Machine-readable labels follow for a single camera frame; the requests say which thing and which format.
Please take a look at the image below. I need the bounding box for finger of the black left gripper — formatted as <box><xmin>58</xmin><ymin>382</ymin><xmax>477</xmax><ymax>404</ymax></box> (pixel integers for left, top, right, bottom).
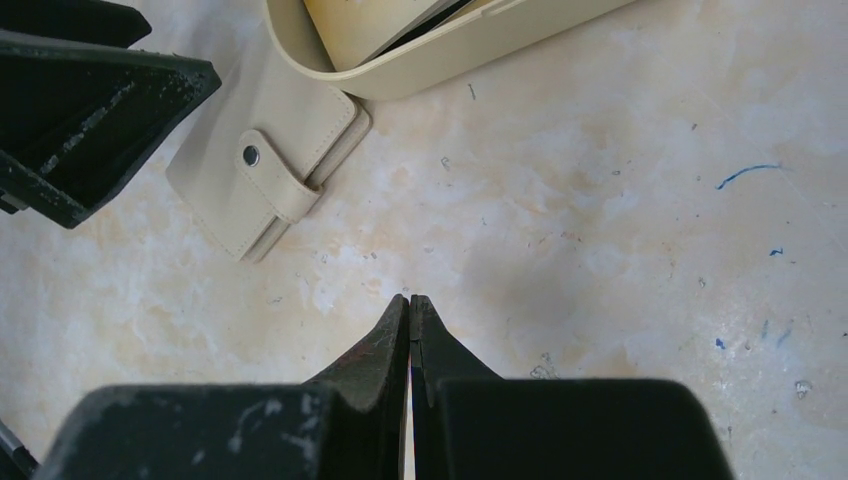
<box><xmin>1</xmin><ymin>0</ymin><xmax>152</xmax><ymax>48</ymax></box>
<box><xmin>1</xmin><ymin>30</ymin><xmax>221</xmax><ymax>229</ymax></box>

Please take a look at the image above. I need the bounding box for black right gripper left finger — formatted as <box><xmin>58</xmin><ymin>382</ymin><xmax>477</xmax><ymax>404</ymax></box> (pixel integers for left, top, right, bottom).
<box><xmin>36</xmin><ymin>296</ymin><xmax>409</xmax><ymax>479</ymax></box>

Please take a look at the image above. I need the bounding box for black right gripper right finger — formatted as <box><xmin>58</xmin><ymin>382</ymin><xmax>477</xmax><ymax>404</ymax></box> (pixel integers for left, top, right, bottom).
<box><xmin>410</xmin><ymin>295</ymin><xmax>732</xmax><ymax>479</ymax></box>

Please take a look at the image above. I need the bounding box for gold VIP card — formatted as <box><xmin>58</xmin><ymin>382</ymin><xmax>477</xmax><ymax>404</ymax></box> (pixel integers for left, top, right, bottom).
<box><xmin>304</xmin><ymin>0</ymin><xmax>468</xmax><ymax>71</ymax></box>

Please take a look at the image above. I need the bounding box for beige oval tray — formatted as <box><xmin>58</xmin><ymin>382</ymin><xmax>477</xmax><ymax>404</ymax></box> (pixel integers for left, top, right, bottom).
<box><xmin>264</xmin><ymin>0</ymin><xmax>627</xmax><ymax>101</ymax></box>

